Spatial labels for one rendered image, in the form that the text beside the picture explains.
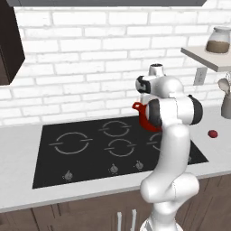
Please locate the brown cupboard door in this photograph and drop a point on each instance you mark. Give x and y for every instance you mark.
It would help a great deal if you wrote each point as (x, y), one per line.
(210, 204)
(87, 215)
(15, 221)
(141, 210)

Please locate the red tomato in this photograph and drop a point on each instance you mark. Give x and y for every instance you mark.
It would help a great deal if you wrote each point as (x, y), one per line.
(213, 133)

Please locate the grey wall socket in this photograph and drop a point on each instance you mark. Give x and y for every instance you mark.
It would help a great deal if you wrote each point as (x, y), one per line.
(200, 76)

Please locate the grey utensil holder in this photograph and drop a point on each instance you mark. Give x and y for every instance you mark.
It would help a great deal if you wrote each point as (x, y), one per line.
(226, 106)

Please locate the grey extractor hood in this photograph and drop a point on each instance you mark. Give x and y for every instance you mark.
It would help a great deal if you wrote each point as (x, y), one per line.
(105, 2)

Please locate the grey hob knob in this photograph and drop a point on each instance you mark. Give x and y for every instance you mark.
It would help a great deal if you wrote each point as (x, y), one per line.
(68, 175)
(139, 165)
(189, 158)
(113, 169)

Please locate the dark brown wall cupboard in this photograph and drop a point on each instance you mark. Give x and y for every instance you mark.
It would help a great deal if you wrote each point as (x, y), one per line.
(9, 48)

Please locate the black hob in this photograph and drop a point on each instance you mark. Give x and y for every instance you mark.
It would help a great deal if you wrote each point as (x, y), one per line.
(96, 156)

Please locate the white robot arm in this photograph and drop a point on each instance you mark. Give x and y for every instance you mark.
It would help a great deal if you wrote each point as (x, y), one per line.
(175, 144)

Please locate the glass jar with brown contents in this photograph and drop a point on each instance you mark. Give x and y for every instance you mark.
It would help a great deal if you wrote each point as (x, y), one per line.
(217, 43)

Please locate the pale wall shelf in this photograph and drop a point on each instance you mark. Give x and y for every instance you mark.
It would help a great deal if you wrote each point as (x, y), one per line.
(210, 58)

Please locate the red pot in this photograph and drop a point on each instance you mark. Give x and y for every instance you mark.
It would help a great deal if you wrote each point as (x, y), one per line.
(143, 121)

